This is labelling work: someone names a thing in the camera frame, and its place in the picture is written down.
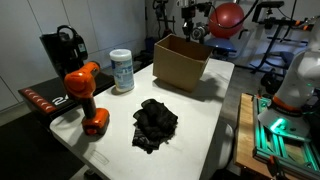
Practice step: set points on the brown cardboard box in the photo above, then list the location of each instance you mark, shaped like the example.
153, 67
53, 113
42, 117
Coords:
178, 68

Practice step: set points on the black exercise bike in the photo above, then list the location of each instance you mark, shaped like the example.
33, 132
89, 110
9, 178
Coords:
165, 23

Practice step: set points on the white chair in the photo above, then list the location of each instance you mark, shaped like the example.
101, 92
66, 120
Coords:
226, 146

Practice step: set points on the red exercise ball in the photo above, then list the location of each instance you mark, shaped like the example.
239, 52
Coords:
228, 18

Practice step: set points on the white wipes canister blue label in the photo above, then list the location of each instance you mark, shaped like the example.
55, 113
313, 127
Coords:
122, 71

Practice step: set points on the black crumpled cloth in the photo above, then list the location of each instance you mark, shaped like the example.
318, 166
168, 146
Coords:
154, 125

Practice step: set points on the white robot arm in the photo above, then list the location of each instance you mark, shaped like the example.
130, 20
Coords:
300, 80

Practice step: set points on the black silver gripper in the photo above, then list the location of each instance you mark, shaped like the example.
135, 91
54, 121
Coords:
200, 20

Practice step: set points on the orange black clamp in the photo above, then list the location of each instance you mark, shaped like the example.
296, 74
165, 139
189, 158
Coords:
273, 165

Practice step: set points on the black treadmill red stripes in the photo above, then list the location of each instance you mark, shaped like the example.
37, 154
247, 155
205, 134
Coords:
43, 96

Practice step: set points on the green lit metal base frame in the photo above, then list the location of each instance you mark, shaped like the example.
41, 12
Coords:
283, 150

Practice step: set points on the blue padded weight bench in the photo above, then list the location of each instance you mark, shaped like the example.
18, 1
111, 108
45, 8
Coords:
221, 45

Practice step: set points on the wooden board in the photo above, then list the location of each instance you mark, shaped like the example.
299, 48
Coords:
245, 133

